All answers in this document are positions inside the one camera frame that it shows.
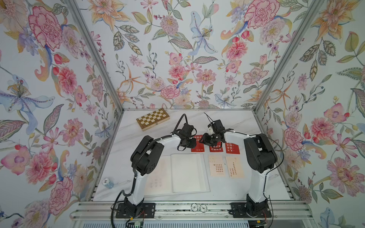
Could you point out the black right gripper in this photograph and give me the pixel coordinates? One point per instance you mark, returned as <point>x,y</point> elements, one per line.
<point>205,140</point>

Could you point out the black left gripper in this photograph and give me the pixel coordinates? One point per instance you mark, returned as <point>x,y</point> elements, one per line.
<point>193,143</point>

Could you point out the red card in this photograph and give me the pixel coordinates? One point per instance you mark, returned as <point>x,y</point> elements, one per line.
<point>232,148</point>
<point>216,149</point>
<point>199,148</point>

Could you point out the beige card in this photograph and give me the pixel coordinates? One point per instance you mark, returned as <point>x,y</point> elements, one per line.
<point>234,167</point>
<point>216,165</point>

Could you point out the white photo album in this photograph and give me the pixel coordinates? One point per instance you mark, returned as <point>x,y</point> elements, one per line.
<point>178,174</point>

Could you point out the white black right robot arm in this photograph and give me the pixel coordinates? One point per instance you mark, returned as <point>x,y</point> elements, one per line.
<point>261,158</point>

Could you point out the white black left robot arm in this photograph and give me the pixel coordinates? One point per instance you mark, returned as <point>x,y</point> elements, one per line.
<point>145,159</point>

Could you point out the wooden folding chess board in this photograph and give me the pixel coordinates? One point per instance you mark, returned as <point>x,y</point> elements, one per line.
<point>152,119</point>

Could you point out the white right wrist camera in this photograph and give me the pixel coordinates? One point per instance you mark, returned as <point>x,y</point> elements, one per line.
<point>210,131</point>

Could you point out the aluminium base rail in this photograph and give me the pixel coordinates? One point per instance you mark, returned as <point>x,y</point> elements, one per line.
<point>194,214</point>

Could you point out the aluminium corner post right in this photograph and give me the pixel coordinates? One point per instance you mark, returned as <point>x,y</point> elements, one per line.
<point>303,27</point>

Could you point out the aluminium corner post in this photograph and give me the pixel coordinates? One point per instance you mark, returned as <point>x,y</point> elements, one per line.
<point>303,27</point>
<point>80,22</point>

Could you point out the aluminium corner post left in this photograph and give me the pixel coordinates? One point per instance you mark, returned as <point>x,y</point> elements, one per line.
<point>80,22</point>

